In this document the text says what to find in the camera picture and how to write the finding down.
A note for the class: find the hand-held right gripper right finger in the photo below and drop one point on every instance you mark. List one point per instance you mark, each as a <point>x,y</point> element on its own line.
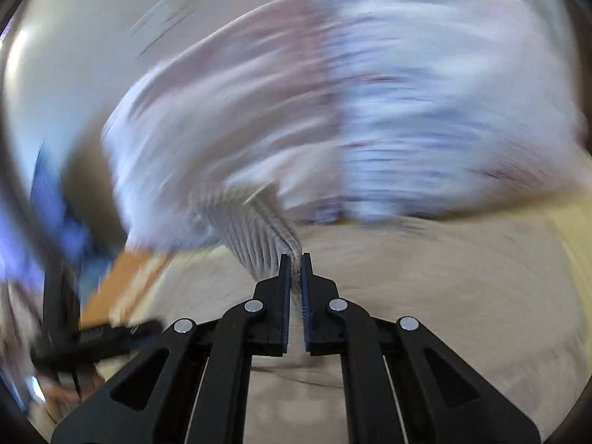
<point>306,305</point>

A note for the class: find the white patterned small garment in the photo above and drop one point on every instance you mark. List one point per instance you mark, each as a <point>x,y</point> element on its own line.
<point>323,115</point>

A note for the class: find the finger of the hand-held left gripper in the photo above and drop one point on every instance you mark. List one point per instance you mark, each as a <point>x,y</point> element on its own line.
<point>115,330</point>

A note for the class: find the beige bed sheet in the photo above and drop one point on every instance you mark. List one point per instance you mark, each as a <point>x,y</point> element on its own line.
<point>439,314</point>

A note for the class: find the person's left hand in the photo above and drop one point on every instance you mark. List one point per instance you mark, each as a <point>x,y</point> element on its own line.
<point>62,393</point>

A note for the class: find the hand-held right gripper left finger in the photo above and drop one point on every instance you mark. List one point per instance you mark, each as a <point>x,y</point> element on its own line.
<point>286,305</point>

